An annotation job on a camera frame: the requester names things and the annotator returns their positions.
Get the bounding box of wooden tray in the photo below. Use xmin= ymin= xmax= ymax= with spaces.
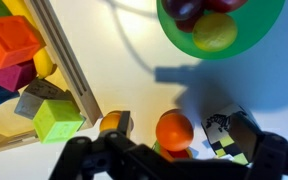
xmin=0 ymin=0 xmax=102 ymax=152

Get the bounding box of lime green cube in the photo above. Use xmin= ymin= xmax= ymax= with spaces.
xmin=33 ymin=100 xmax=84 ymax=144

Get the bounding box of yellow lemon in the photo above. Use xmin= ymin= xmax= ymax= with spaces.
xmin=192 ymin=13 xmax=238 ymax=52

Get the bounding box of orange cube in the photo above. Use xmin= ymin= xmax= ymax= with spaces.
xmin=0 ymin=16 xmax=44 ymax=69

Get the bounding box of dark purple plum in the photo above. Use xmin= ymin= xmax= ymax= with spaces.
xmin=161 ymin=0 xmax=204 ymax=20

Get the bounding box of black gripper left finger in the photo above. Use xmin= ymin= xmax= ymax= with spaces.
xmin=117 ymin=111 xmax=131 ymax=137

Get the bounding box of large orange fruit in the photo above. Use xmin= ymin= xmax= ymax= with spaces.
xmin=155 ymin=110 xmax=194 ymax=151

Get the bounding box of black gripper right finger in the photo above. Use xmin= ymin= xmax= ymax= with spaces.
xmin=229 ymin=112 xmax=262 ymax=162

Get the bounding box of grey cube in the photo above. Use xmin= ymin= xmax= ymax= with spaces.
xmin=14 ymin=78 xmax=75 ymax=119

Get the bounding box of magenta cube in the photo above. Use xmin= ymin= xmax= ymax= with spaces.
xmin=0 ymin=60 xmax=37 ymax=92

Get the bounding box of black green checkered cube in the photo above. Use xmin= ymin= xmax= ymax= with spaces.
xmin=201 ymin=105 xmax=259 ymax=165

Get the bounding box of yellow banana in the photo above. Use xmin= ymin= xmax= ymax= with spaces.
xmin=2 ymin=0 xmax=57 ymax=78

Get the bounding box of red apple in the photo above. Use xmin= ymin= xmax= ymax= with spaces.
xmin=203 ymin=0 xmax=248 ymax=13

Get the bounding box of green plastic bowl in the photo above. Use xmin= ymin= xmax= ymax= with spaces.
xmin=156 ymin=0 xmax=285 ymax=60

